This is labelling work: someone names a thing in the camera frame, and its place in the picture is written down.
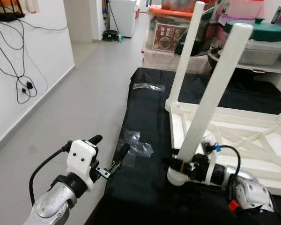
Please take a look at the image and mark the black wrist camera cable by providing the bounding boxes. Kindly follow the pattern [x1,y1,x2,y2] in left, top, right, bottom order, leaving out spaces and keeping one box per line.
[213,143,242,181]
[29,142,73,193]

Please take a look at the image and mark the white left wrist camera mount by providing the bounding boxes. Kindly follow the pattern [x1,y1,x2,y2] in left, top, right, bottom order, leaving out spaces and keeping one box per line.
[66,139,99,190]

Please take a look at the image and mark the dark green lidded tray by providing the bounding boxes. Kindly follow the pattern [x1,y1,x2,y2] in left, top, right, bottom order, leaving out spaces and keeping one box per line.
[224,18,281,42]

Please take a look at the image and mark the white floor appliance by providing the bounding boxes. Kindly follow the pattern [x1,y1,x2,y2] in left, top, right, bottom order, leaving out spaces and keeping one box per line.
[109,0,139,38]

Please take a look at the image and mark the black plastic bag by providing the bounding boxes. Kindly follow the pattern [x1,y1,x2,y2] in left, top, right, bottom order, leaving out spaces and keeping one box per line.
[176,9,225,57]

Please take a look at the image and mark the clear tape patch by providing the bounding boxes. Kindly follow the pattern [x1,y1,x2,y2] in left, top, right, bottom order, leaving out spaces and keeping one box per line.
[123,130,154,158]

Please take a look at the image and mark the black coiled floor item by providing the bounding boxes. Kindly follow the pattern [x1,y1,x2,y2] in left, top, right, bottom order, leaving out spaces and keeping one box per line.
[102,30,122,42]

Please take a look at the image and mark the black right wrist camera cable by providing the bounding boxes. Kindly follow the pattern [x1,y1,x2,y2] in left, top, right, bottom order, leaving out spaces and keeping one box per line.
[213,143,242,181]

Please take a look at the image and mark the beige patterned cloth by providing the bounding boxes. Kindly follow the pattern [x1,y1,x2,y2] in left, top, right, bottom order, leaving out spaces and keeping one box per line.
[143,45,211,73]

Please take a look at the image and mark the black power cable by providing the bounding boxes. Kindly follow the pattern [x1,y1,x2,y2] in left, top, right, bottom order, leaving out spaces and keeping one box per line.
[0,23,39,105]
[0,21,68,97]

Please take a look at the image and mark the black left wrist camera cable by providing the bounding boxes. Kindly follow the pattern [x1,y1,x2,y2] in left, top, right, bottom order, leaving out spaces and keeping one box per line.
[29,142,73,193]

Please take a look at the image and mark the clear plastic storage container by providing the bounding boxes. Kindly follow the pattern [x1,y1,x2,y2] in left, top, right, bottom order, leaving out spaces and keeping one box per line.
[220,37,281,73]

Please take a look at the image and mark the white plastic children table top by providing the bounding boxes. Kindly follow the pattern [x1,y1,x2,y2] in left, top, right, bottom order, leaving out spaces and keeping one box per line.
[165,102,281,197]

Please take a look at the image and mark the clear bin with orange lid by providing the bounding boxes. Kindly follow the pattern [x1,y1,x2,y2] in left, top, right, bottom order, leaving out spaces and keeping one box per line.
[148,5,195,54]

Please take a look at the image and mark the red printed food box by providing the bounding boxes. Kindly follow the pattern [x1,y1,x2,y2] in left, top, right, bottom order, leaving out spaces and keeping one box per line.
[152,22,189,52]

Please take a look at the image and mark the black cloth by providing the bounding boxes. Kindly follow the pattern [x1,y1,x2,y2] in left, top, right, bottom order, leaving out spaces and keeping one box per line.
[87,67,281,225]

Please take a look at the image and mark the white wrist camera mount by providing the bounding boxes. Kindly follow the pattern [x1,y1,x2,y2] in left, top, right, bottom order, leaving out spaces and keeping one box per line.
[202,134,223,186]
[66,139,99,190]

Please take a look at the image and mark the black wire basket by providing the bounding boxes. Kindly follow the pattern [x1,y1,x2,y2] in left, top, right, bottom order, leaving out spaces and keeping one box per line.
[0,0,25,22]

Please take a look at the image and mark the clear plastic film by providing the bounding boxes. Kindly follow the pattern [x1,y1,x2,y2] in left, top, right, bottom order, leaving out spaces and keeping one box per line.
[133,83,165,91]

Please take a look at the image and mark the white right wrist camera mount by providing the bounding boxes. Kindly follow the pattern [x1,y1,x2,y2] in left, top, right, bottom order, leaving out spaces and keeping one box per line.
[202,134,223,186]

